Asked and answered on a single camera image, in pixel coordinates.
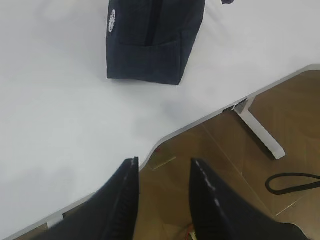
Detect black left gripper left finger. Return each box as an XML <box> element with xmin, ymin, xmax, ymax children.
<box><xmin>37</xmin><ymin>157</ymin><xmax>140</xmax><ymax>240</ymax></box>

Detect dark navy lunch bag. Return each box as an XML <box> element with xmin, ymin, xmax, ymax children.
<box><xmin>106</xmin><ymin>0</ymin><xmax>236</xmax><ymax>86</ymax></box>

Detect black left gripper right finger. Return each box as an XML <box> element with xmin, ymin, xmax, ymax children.
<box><xmin>189</xmin><ymin>158</ymin><xmax>307</xmax><ymax>240</ymax></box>

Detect white table leg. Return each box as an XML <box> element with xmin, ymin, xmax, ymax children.
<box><xmin>232</xmin><ymin>97</ymin><xmax>286</xmax><ymax>160</ymax></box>

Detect black cable on floor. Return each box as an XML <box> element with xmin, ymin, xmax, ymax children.
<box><xmin>265</xmin><ymin>172</ymin><xmax>320</xmax><ymax>196</ymax></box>

